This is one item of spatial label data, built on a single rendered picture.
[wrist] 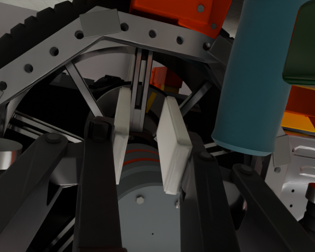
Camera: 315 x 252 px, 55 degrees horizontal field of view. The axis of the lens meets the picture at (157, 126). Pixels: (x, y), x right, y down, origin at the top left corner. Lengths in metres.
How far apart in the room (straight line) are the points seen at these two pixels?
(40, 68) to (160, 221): 0.28
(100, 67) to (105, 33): 4.43
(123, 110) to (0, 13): 5.01
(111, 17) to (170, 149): 0.35
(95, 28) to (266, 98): 0.26
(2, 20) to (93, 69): 1.43
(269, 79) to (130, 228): 0.25
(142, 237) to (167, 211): 0.04
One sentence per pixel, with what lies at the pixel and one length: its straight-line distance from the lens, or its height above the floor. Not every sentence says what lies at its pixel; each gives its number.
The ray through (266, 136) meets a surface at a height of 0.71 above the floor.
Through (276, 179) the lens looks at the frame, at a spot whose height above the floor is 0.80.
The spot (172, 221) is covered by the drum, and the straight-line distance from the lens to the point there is 0.39.
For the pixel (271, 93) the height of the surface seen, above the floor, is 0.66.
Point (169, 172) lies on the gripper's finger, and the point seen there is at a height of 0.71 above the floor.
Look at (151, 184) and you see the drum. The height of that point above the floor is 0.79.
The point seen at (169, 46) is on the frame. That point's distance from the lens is 0.49.
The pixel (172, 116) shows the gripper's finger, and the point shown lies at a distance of 0.17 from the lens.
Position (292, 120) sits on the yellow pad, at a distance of 1.07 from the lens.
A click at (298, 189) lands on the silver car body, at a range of 1.19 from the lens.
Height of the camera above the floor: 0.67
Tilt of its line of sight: 8 degrees up
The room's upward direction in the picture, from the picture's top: 169 degrees counter-clockwise
